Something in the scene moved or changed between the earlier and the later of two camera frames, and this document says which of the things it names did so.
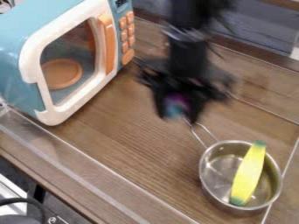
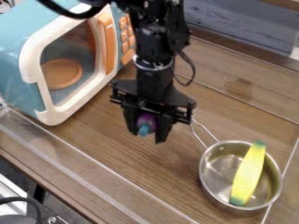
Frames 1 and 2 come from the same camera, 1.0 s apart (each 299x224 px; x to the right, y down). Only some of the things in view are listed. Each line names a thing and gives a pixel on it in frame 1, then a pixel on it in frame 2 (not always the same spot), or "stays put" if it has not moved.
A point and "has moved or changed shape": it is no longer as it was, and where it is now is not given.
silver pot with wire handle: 220,159 stays put
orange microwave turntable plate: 60,73 stays put
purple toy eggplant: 175,105 has moved or changed shape
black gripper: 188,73 → 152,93
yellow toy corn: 247,175 stays put
